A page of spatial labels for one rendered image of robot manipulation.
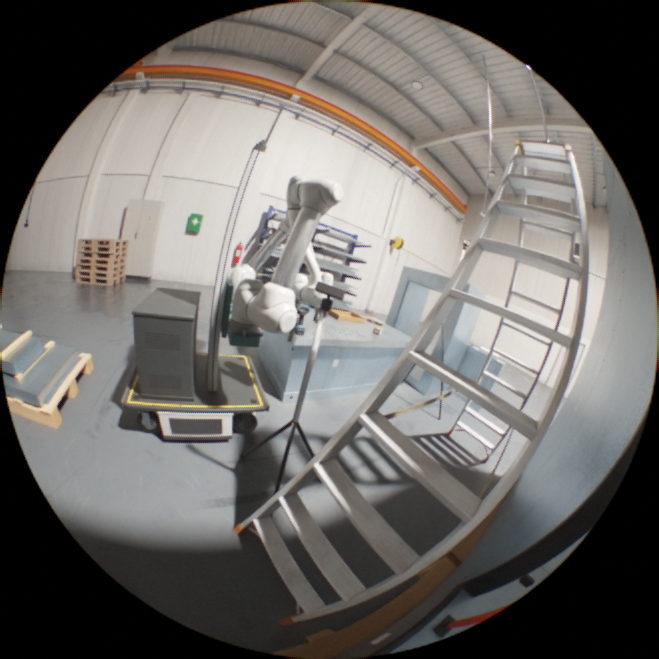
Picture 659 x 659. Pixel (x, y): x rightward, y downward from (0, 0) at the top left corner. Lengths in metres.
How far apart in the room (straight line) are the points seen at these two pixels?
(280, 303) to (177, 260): 5.57
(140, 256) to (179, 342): 5.21
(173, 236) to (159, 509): 5.91
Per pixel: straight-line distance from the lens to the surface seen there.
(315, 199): 0.99
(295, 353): 1.72
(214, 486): 1.37
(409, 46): 7.70
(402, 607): 1.20
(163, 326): 1.16
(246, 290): 1.05
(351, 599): 0.83
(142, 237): 6.25
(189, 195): 6.41
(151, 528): 1.33
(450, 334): 2.83
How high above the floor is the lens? 1.21
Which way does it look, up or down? 16 degrees down
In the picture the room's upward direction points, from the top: 16 degrees clockwise
